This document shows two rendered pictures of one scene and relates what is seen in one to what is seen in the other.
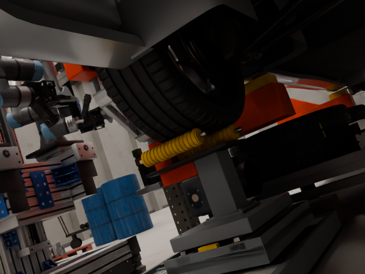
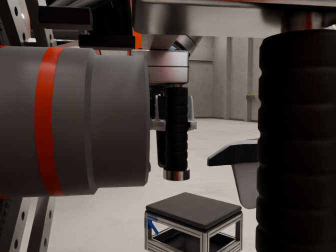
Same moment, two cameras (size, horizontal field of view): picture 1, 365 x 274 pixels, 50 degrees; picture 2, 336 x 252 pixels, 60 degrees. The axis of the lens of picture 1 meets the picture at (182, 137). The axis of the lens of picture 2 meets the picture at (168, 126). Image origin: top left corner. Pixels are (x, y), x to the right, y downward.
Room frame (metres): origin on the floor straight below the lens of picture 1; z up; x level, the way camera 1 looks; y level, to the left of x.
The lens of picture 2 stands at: (1.83, 0.05, 0.86)
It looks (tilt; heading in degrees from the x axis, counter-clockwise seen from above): 4 degrees down; 141
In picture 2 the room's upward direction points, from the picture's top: straight up
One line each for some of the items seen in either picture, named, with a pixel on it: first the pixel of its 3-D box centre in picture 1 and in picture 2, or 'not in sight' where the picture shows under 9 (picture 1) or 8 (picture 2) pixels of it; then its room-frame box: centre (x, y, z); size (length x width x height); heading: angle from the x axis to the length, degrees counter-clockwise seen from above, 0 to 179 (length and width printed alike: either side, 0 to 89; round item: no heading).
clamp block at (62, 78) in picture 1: (69, 76); (158, 67); (1.46, 0.33, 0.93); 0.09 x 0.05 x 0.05; 58
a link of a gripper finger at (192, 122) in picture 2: (58, 99); (188, 112); (1.46, 0.40, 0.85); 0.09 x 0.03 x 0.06; 157
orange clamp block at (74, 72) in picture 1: (82, 67); not in sight; (1.22, 0.23, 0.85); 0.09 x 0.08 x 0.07; 148
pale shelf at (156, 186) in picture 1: (170, 182); not in sight; (2.25, 0.16, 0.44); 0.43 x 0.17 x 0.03; 148
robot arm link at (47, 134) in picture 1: (54, 128); not in sight; (1.68, 0.52, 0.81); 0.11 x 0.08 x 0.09; 103
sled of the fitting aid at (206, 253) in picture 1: (245, 238); not in sight; (1.43, -0.09, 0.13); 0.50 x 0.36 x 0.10; 148
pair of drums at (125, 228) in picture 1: (115, 210); not in sight; (6.80, 1.53, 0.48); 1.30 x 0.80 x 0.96; 62
